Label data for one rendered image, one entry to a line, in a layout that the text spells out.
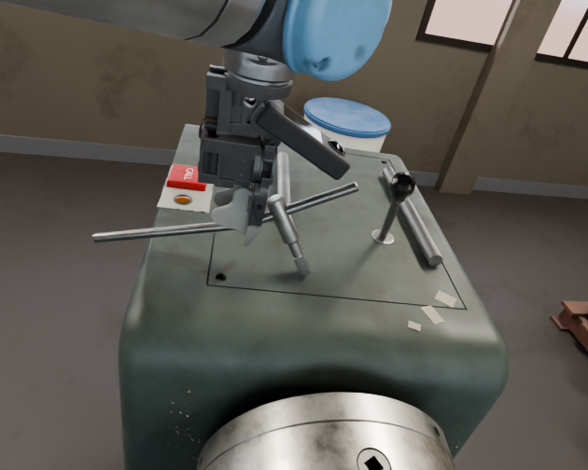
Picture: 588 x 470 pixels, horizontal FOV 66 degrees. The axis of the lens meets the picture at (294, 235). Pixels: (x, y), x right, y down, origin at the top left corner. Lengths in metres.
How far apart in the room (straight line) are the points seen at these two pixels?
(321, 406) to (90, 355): 1.71
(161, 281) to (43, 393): 1.52
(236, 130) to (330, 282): 0.24
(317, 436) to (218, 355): 0.14
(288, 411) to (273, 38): 0.37
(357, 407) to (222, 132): 0.32
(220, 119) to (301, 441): 0.33
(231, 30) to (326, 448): 0.38
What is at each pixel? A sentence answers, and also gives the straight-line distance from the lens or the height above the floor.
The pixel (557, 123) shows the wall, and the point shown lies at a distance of 4.40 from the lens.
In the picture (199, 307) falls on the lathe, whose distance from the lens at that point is 0.54.
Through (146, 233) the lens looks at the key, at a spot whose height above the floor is 1.28.
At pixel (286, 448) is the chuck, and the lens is 0.49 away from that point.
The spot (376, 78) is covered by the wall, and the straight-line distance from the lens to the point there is 3.45.
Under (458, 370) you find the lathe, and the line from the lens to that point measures 0.60.
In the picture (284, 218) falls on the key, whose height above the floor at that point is 1.34.
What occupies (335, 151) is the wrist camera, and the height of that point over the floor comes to 1.44.
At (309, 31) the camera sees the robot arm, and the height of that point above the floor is 1.59.
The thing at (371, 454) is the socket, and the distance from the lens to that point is 0.49.
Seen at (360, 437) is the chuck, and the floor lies 1.24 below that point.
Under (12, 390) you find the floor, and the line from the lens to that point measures 2.10.
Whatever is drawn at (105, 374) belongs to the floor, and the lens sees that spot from 2.07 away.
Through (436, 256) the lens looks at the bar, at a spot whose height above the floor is 1.27.
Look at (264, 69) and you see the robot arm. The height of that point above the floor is 1.52.
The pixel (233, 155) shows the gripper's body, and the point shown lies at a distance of 0.48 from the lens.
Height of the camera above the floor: 1.64
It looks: 35 degrees down
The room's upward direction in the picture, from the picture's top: 13 degrees clockwise
